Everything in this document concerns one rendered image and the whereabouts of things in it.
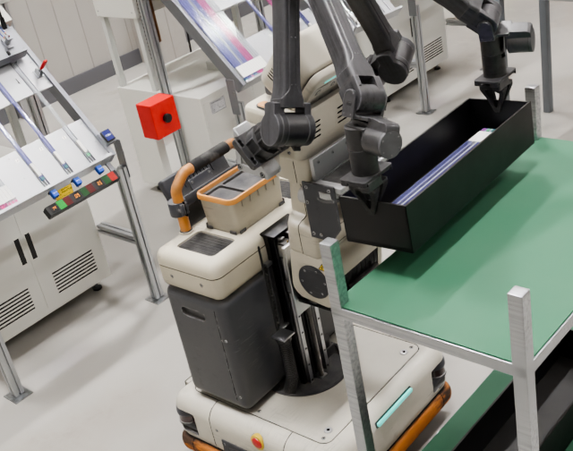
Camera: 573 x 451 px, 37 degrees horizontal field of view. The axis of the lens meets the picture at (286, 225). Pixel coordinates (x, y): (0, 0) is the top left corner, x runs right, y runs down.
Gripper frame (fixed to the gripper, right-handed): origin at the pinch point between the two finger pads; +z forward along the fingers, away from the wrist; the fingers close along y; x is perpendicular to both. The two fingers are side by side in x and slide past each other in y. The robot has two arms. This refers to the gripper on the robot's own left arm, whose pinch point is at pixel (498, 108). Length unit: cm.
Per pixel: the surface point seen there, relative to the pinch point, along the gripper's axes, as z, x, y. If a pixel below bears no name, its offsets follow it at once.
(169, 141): 49, 186, 43
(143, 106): 30, 188, 36
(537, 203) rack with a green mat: 15.7, -17.3, -16.8
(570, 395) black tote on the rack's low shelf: 75, -21, -14
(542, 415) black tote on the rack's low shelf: 74, -18, -24
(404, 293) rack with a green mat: 15, -9, -62
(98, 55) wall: 83, 467, 219
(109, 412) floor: 107, 137, -57
